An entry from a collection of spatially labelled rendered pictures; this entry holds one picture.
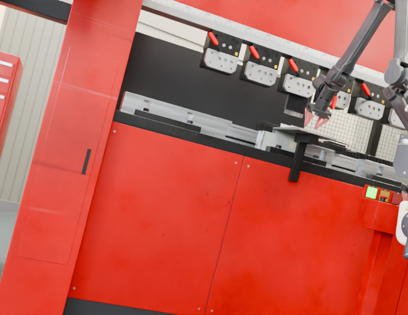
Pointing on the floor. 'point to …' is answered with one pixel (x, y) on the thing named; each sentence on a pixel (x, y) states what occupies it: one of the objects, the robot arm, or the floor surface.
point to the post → (374, 138)
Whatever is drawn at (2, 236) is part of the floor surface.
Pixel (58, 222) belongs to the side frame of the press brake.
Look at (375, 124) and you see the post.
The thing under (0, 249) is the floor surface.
